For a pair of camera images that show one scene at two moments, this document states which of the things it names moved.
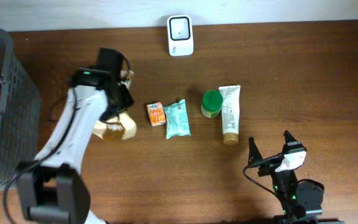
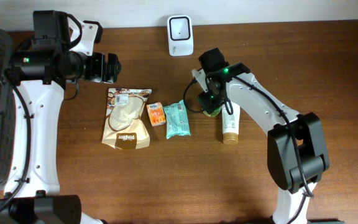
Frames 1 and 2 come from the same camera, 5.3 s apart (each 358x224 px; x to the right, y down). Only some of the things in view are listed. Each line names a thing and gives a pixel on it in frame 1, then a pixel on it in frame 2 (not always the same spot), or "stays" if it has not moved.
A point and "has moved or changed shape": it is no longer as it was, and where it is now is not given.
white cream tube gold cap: x=230 y=102 stays
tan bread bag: x=122 y=126 has moved or changed shape
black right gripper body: x=267 y=168 to x=213 y=98
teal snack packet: x=176 y=120 stays
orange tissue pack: x=156 y=114 stays
